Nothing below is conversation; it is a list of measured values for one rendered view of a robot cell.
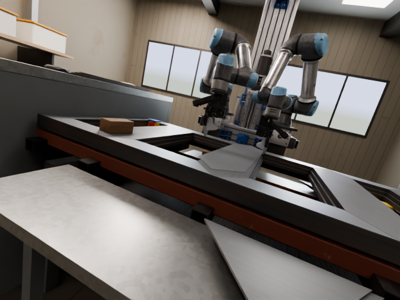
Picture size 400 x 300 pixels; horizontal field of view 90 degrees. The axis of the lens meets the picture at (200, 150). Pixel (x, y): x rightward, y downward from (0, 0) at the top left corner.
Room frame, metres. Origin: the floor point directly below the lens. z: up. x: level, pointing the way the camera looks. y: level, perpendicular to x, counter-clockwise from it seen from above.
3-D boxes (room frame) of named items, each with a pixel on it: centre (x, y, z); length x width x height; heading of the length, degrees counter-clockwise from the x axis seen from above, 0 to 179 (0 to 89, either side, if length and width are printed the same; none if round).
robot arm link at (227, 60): (0.95, -0.02, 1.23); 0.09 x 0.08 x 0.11; 5
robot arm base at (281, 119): (1.60, -0.57, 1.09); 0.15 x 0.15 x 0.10
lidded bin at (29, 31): (2.76, 2.36, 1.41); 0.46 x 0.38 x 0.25; 167
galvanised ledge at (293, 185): (1.31, -0.53, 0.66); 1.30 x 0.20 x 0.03; 71
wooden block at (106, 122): (0.80, 0.35, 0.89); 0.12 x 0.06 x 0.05; 156
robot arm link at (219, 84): (0.95, -0.02, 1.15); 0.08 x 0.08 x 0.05
